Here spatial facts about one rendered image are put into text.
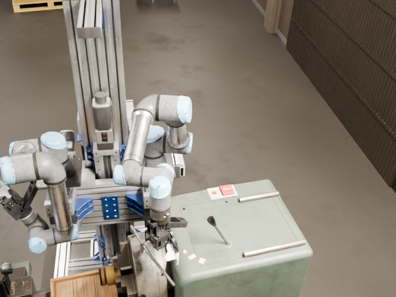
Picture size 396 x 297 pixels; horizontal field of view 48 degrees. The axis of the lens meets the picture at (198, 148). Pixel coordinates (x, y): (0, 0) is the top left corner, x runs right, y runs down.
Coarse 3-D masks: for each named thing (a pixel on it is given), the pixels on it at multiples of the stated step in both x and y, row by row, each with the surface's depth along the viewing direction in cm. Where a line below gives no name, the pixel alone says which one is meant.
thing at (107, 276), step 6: (102, 270) 190; (108, 270) 190; (114, 270) 191; (120, 270) 192; (102, 276) 188; (108, 276) 189; (114, 276) 189; (102, 282) 189; (108, 282) 189; (114, 282) 189
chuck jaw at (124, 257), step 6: (126, 240) 196; (120, 246) 191; (126, 246) 192; (120, 252) 194; (126, 252) 192; (120, 258) 192; (126, 258) 192; (114, 264) 191; (120, 264) 192; (126, 264) 192
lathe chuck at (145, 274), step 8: (144, 232) 198; (136, 240) 189; (136, 248) 186; (152, 248) 186; (136, 256) 183; (144, 256) 183; (136, 264) 181; (144, 264) 182; (152, 264) 182; (136, 272) 180; (144, 272) 181; (152, 272) 182; (136, 280) 180; (144, 280) 181; (152, 280) 182; (144, 288) 181; (152, 288) 182; (152, 296) 184
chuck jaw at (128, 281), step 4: (120, 276) 190; (124, 276) 190; (128, 276) 190; (132, 276) 190; (116, 280) 188; (120, 280) 188; (124, 280) 188; (128, 280) 188; (132, 280) 188; (116, 284) 188; (120, 284) 189; (124, 284) 187; (128, 284) 187; (132, 284) 187; (124, 288) 186; (128, 288) 185; (132, 288) 185; (136, 288) 185; (124, 292) 188; (128, 292) 183; (132, 292) 183; (136, 292) 183; (128, 296) 183; (132, 296) 184; (136, 296) 184; (140, 296) 183; (144, 296) 184
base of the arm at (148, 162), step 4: (144, 156) 232; (160, 156) 233; (164, 156) 238; (144, 160) 233; (148, 160) 232; (152, 160) 232; (156, 160) 232; (160, 160) 234; (164, 160) 237; (144, 164) 235; (148, 164) 233; (152, 164) 233; (156, 164) 233
